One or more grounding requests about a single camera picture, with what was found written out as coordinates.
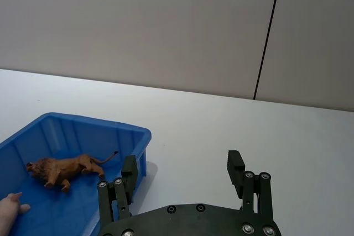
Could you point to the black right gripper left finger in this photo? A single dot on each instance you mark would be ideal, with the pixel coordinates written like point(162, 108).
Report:
point(127, 180)

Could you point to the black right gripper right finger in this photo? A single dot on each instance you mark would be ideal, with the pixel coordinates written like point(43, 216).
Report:
point(250, 189)

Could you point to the blue plastic bin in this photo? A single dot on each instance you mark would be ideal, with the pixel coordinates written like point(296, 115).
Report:
point(74, 169)

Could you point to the brown toy lion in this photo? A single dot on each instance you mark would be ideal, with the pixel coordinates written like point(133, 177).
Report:
point(62, 170)

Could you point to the pink toy pig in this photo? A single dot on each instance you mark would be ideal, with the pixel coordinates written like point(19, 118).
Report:
point(11, 214)

